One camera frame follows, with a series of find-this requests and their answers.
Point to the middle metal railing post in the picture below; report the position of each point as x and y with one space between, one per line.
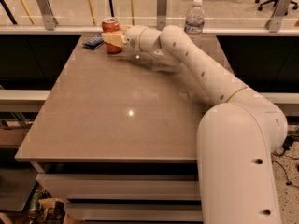
161 14

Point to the metal railing post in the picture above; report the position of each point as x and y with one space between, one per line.
161 14
275 22
48 18

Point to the upper grey cabinet drawer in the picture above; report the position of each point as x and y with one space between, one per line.
121 187

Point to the snack bags on floor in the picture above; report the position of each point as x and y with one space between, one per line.
44 209

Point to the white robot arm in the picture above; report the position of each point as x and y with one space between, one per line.
235 138

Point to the right metal railing post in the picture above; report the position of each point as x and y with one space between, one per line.
275 22

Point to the red coke can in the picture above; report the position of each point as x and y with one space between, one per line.
110 25

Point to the grey cabinet drawer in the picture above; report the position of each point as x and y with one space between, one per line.
134 212
121 187

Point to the blue rxbar blueberry wrapper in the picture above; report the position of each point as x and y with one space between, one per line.
95 42

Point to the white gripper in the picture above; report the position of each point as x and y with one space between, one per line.
133 36

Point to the lower grey cabinet drawer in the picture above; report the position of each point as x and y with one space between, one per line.
134 212

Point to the clear plastic water bottle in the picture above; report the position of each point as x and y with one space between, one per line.
195 18

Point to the left metal railing post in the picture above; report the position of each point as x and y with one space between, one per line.
48 18

